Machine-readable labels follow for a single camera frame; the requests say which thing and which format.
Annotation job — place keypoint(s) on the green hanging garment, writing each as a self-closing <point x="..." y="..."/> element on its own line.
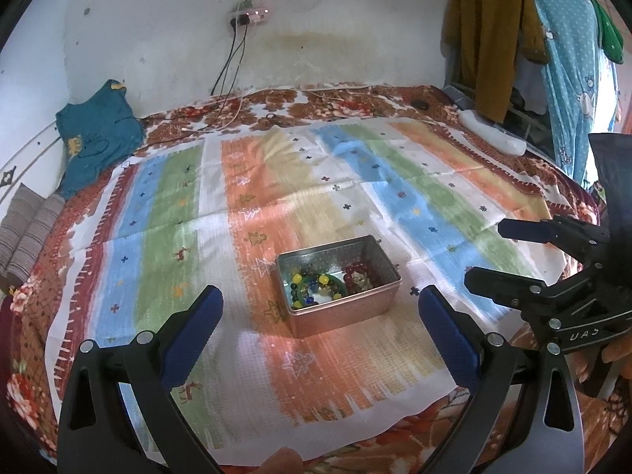
<point x="610" y="34"/>

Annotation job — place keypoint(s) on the mustard hanging garment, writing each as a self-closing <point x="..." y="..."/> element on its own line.
<point x="493" y="34"/>

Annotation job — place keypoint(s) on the small black object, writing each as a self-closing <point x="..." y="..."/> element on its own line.
<point x="419" y="104"/>

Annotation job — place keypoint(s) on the striped printed blanket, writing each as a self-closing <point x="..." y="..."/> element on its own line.
<point x="207" y="256"/>

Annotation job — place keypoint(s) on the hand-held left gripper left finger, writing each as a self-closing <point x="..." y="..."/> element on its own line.
<point x="197" y="326"/>

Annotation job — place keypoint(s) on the blue printed hanging garment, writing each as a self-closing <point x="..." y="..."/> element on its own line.
<point x="572" y="59"/>

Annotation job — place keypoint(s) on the person's right hand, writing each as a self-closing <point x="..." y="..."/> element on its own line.
<point x="610" y="360"/>

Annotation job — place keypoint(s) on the teal shirt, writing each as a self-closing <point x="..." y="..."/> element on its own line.
<point x="98" y="133"/>

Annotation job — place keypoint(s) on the white oblong object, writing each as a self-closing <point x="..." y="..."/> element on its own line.
<point x="493" y="131"/>

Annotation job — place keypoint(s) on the person's left hand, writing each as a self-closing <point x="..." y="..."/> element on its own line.
<point x="281" y="460"/>

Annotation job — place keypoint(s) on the metal tin box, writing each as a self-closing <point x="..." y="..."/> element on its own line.
<point x="345" y="316"/>

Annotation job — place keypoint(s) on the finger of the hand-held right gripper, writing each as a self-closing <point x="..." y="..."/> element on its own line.
<point x="508" y="289"/>
<point x="543" y="229"/>

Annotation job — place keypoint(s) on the black scissors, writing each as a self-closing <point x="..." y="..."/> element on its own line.
<point x="271" y="117"/>

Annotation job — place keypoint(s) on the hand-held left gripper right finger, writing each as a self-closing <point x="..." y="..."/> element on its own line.
<point x="447" y="331"/>

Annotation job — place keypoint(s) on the grey striped folded cloth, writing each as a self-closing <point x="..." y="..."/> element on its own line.
<point x="29" y="227"/>

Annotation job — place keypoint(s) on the white power strip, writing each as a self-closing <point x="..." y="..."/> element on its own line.
<point x="249" y="17"/>

